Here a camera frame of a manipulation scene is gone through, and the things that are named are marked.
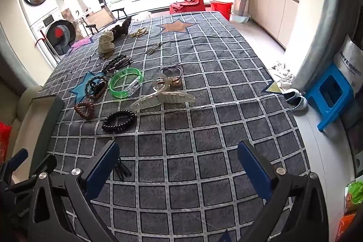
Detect beige sofa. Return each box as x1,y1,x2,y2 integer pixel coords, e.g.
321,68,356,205
0,77,43,152

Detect grey curtain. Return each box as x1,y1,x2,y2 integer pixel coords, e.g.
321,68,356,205
283,0,351,91

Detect gold hair clip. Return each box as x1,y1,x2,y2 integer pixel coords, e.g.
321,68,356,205
130,27,148,39

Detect light wooden bead bracelet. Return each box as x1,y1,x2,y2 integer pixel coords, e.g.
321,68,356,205
85,76,110,101

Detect green snack packet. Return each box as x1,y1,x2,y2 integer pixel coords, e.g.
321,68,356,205
344,182,363,215

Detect black bead bracelet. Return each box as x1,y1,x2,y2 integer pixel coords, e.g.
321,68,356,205
101,110,136,134

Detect white printed bag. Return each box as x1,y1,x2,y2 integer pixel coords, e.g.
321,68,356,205
333,34,363,95

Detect white washing machine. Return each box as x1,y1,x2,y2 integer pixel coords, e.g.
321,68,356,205
30,12,78,59

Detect dark beaded bracelets bundle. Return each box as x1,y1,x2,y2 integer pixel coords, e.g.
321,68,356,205
103,54,134,74

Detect light blue basin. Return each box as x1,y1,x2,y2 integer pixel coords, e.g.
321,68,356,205
230,12,252,24

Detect dark brown scrunchie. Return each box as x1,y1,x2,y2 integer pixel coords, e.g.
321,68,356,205
110,16,133,37

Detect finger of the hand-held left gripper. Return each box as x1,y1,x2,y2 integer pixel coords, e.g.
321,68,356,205
0,148,29,191

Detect grey rimmed beige tray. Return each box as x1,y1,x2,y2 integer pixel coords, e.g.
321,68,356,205
13,95,66,176

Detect light blue slippers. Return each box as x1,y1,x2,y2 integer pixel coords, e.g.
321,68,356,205
283,88,309,111

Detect bronze hair clip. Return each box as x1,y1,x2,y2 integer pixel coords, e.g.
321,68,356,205
145,43,163,56

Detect red bucket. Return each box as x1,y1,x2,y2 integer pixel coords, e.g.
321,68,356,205
210,0,234,21

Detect blue plastic stool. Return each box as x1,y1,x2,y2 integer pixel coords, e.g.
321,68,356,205
304,63,354,132

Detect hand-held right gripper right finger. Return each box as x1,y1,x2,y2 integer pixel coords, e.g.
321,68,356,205
238,141,331,242

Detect beige cabinet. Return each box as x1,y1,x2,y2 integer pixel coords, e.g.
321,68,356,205
248,0,302,49

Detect orange snack packet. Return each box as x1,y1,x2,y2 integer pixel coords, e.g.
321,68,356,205
334,211,359,242

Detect green translucent bangle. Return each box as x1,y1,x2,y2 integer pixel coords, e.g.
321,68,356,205
108,67,142,99

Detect brown spiral hair tie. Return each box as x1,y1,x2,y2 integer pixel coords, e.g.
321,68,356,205
74,101,95,120

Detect red embroidered cushion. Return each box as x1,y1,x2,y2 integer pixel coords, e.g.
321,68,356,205
0,121,12,165

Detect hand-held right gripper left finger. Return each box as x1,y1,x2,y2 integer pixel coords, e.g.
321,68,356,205
27,140,121,242

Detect black folding chair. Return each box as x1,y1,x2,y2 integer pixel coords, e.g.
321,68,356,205
82,3,129,36

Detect beige polka-dot scrunchie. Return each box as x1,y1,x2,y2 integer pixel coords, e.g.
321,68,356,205
98,30,117,60

